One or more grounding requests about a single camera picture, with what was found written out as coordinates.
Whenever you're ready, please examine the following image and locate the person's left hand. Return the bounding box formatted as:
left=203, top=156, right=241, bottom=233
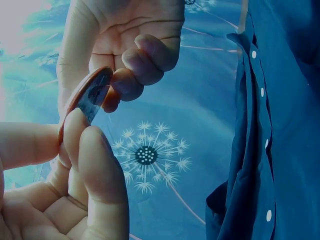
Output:
left=0, top=108, right=130, bottom=240

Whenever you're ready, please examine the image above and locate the person's right hand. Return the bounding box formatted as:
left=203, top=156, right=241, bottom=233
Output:
left=56, top=0, right=186, bottom=119

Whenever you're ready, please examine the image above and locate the round red-rimmed mirror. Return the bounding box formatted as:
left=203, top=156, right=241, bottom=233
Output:
left=57, top=65, right=115, bottom=146

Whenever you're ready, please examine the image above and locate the person's body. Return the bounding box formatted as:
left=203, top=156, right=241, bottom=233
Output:
left=205, top=0, right=320, bottom=240

